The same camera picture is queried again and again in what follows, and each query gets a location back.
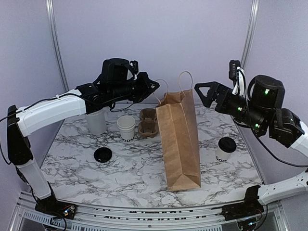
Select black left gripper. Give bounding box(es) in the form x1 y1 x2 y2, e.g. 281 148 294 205
110 71 160 103

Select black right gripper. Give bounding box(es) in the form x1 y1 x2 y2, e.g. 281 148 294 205
195 81 269 133

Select brown paper takeout bag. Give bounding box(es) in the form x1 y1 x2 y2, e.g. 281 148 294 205
154 70 202 193

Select brown cardboard cup carrier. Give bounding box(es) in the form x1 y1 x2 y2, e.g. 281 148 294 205
138 108 159 138

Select white paper cups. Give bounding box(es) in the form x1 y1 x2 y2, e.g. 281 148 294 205
116 115 136 143

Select single white paper cup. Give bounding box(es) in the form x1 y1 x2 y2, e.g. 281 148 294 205
215 147 232 163

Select black plastic cup lid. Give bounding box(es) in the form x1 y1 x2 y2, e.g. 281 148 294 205
93 147 112 163

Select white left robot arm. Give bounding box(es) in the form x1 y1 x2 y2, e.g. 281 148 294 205
6 58 160 214

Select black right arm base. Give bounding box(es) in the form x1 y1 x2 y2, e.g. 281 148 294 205
221 185 264 221

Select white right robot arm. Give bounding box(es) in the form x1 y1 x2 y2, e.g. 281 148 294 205
194 71 308 216

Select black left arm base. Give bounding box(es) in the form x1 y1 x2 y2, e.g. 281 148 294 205
35 192 77 219

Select white ribbed stirrer canister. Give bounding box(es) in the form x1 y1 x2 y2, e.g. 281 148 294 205
85 109 107 135

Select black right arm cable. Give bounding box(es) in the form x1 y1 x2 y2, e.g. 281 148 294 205
238 69 308 167

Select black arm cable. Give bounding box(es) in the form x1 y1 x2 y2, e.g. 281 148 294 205
0 96 80 166
238 69 308 167

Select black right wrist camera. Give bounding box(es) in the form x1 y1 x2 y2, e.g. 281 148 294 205
229 60 241 80

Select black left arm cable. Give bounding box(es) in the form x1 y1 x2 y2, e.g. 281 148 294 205
0 96 80 166

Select right rear aluminium post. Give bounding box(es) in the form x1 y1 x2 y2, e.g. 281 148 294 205
241 0 260 69

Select aluminium post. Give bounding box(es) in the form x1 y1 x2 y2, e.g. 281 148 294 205
46 0 69 92
241 0 260 69

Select left rear aluminium post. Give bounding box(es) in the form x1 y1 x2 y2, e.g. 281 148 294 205
46 0 69 92

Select front aluminium frame rail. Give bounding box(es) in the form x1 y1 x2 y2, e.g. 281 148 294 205
9 192 289 231

